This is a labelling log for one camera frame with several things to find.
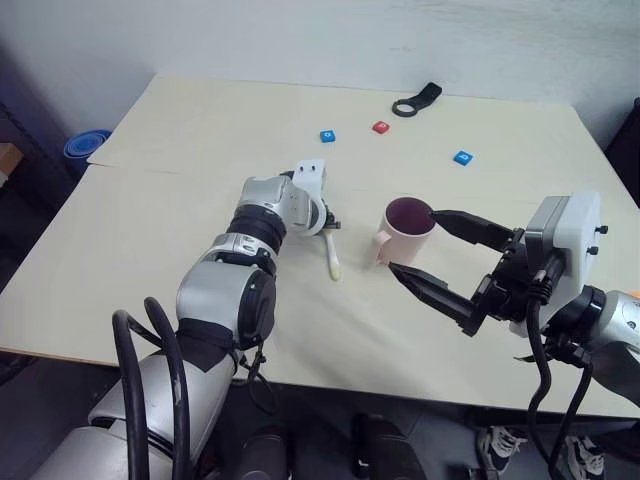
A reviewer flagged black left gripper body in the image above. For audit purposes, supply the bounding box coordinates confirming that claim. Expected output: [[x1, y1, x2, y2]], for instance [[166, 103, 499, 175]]
[[320, 198, 339, 232]]

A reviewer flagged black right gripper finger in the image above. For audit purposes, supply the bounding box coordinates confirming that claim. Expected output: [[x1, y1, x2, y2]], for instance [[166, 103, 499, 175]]
[[387, 262, 484, 338], [429, 208, 524, 252]]

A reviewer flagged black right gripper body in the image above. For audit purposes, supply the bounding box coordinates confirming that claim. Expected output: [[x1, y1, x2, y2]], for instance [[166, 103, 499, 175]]
[[469, 227, 551, 337]]

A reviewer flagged white spoon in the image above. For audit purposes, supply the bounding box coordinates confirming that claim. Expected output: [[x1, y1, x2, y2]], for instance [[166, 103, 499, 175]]
[[322, 227, 343, 283]]

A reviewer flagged pink mug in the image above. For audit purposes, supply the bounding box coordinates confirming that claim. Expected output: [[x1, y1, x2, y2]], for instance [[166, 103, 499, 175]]
[[368, 195, 437, 269]]

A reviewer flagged black and white sneaker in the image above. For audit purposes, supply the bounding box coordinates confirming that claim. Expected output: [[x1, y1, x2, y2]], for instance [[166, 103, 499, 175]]
[[561, 433, 609, 480], [474, 424, 527, 474]]

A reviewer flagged black chair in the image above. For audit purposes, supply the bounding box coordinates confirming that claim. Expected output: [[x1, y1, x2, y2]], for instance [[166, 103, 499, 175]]
[[601, 96, 640, 167]]

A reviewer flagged dark rounded shape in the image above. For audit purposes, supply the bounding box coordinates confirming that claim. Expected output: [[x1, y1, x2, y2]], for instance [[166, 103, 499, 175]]
[[238, 431, 289, 480]]

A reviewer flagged brown cardboard box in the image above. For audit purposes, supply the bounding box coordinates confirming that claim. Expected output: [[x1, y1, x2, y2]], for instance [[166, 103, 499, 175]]
[[0, 141, 25, 187]]

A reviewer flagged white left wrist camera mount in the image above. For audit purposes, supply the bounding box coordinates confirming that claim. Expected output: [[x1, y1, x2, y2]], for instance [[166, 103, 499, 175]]
[[287, 158, 330, 237]]

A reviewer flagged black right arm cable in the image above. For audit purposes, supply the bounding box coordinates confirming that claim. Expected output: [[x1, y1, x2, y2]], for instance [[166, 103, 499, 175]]
[[513, 257, 567, 480], [549, 349, 595, 480]]

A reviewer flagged black ring holder tool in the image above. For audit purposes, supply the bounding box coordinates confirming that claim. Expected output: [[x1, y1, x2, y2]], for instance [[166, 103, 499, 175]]
[[391, 82, 443, 120]]

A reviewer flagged thin black left arm wire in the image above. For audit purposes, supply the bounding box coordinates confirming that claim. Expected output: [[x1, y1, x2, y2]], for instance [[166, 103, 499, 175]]
[[238, 344, 277, 416]]

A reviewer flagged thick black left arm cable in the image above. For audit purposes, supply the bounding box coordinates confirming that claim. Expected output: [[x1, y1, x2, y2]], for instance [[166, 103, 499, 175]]
[[143, 296, 192, 480], [111, 309, 152, 480]]

